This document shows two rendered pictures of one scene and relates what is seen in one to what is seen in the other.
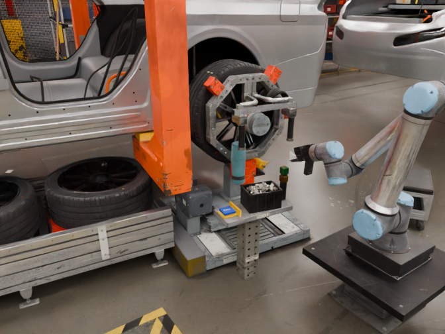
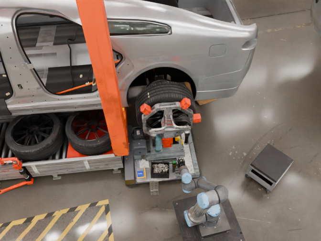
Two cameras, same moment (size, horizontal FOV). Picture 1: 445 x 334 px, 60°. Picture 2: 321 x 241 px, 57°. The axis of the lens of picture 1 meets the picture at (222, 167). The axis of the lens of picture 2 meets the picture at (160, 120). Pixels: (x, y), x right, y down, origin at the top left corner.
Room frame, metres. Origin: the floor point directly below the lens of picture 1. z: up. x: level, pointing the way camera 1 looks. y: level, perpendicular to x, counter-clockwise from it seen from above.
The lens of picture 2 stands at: (0.50, -0.82, 3.36)
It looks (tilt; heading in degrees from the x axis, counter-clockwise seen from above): 52 degrees down; 22
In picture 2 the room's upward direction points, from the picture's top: 1 degrees counter-clockwise
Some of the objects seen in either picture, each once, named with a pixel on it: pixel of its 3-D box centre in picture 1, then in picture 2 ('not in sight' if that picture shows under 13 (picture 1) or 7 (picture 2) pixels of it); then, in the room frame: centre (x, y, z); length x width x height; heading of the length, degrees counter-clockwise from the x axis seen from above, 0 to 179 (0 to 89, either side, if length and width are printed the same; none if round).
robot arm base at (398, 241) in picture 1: (389, 232); (209, 215); (1.68, -0.85, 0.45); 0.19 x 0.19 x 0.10
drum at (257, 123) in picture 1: (252, 120); (168, 126); (2.30, -0.19, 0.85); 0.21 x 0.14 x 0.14; 27
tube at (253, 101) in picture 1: (243, 95); (159, 120); (2.20, -0.12, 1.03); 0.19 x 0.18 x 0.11; 27
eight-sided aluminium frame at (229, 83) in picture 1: (246, 118); (167, 121); (2.36, -0.15, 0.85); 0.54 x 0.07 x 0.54; 117
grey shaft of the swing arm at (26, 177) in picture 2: not in sight; (23, 172); (1.47, 1.31, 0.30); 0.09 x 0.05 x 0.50; 117
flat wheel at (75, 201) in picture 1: (101, 190); (93, 128); (2.26, 0.79, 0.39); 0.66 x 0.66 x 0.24
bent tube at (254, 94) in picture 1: (271, 91); (178, 118); (2.30, -0.30, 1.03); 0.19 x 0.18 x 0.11; 27
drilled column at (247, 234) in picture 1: (247, 244); (154, 183); (1.92, -0.15, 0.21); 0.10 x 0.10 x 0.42; 27
